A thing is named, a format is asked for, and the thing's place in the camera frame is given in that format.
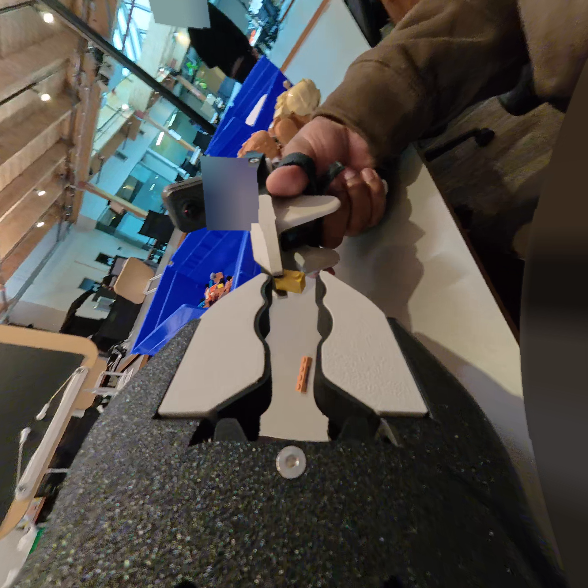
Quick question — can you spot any yellow toy brick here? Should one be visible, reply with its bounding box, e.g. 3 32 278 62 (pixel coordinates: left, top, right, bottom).
274 269 307 295

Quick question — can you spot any grey desk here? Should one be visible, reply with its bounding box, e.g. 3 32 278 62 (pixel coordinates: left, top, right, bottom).
257 142 563 588

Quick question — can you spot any person's right hand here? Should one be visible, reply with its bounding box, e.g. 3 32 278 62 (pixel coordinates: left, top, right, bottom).
266 116 390 250

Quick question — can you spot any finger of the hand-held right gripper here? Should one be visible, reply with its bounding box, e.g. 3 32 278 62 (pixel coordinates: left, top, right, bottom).
250 195 284 277

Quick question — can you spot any pile of toy bricks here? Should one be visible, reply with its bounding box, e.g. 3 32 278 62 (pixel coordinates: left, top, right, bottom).
198 271 235 308

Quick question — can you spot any person's right forearm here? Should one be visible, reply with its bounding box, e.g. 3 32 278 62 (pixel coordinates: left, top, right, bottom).
315 0 588 157

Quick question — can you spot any blonde toy figure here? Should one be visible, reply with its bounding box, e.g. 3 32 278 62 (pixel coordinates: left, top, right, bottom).
275 78 322 118

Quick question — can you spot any black board with wooden edge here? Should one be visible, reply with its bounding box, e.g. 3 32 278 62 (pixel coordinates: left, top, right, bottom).
0 324 99 540

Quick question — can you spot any white plastic strip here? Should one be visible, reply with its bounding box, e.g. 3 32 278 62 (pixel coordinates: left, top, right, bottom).
14 367 89 501

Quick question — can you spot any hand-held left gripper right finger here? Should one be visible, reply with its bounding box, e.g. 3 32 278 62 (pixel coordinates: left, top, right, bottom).
316 271 431 419

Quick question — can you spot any wooden chair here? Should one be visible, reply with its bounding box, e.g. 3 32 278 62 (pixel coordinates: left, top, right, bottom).
112 256 156 305

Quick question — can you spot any brown toy figure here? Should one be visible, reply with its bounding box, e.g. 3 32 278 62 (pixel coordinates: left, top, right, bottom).
236 130 282 161

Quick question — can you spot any blue storage bin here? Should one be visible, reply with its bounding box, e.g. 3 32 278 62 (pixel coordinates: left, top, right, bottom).
131 230 262 356
202 55 295 159

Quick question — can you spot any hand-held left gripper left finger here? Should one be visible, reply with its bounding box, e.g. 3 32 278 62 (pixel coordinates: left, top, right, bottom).
157 273 273 420

